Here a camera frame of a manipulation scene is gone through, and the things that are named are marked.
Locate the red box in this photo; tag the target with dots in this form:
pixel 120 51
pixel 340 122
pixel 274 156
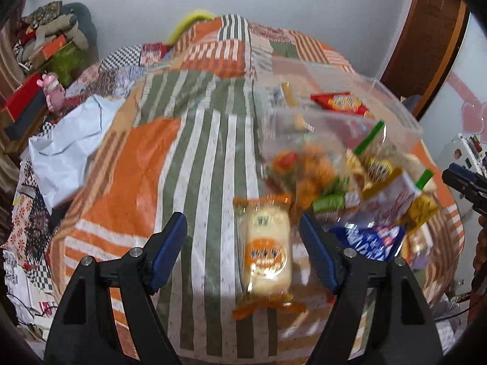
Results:
pixel 23 97

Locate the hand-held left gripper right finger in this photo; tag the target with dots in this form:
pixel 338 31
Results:
pixel 317 253

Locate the green patterned bag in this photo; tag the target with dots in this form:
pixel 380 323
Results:
pixel 69 62

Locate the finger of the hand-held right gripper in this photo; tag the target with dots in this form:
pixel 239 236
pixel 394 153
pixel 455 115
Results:
pixel 466 186

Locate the blue snack packet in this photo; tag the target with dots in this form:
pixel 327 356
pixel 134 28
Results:
pixel 367 241

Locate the pink toy figure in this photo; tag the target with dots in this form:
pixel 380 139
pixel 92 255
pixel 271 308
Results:
pixel 53 91

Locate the orange chips packet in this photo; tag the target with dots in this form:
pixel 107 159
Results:
pixel 315 169

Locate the wooden door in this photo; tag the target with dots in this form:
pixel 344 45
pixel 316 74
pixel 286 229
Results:
pixel 430 42

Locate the orange box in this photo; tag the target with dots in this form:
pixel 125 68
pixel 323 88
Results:
pixel 49 48

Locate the orange bread packet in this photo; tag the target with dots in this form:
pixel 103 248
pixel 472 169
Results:
pixel 266 251

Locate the yellow stick snack packet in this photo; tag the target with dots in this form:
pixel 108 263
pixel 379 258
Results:
pixel 291 97

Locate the striped patchwork blanket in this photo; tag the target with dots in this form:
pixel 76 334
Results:
pixel 213 129

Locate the patterned folded cloth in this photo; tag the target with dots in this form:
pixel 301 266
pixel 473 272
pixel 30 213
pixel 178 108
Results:
pixel 42 13

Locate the white cabinet with pink stickers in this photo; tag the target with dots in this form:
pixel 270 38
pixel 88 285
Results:
pixel 462 83

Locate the red cracker packet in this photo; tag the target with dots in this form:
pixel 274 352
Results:
pixel 340 103

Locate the checkered patchwork quilt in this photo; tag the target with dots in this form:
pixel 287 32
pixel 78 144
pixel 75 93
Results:
pixel 114 72

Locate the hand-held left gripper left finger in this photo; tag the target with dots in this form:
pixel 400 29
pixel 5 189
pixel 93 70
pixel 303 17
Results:
pixel 169 253

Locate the white plastic appliance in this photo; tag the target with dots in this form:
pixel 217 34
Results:
pixel 458 150

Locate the person's right hand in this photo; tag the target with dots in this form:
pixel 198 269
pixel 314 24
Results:
pixel 481 258

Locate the dark blue box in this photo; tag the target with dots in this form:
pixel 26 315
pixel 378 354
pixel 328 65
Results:
pixel 21 123

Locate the green snack packet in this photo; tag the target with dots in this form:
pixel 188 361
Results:
pixel 330 202

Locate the white crumpled sheet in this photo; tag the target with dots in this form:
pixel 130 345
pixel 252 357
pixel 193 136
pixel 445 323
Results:
pixel 64 152

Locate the yellow pillow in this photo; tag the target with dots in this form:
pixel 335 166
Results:
pixel 190 22

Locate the clear zip bag green seal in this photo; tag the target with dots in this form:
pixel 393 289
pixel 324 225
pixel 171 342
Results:
pixel 376 167
pixel 423 180

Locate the clear plastic container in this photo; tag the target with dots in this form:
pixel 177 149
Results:
pixel 380 95

